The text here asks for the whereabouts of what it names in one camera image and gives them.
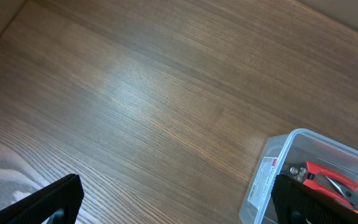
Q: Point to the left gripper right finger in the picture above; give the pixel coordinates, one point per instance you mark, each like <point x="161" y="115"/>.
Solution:
<point x="296" y="203"/>

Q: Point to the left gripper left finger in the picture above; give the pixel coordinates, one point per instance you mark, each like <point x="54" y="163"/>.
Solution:
<point x="58" y="202"/>

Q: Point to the red handled pruning shears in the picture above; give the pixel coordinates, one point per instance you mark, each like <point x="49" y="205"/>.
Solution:
<point x="311" y="175"/>

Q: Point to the clear plastic container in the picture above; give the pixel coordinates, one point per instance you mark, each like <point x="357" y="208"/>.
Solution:
<point x="298" y="146"/>

